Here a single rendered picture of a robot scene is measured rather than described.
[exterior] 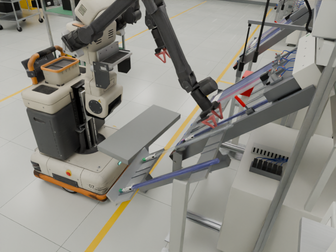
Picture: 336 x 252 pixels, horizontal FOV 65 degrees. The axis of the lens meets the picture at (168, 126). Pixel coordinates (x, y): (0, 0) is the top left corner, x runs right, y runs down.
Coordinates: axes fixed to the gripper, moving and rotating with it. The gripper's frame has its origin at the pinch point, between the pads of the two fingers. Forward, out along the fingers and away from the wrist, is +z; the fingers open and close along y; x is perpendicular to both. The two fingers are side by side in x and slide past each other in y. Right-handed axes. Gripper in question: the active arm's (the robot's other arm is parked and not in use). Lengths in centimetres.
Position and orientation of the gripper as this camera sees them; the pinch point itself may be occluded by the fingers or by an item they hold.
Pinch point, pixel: (218, 122)
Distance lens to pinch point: 130.7
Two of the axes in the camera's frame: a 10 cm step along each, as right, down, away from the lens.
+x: -6.7, 3.8, 6.4
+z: 6.1, 7.7, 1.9
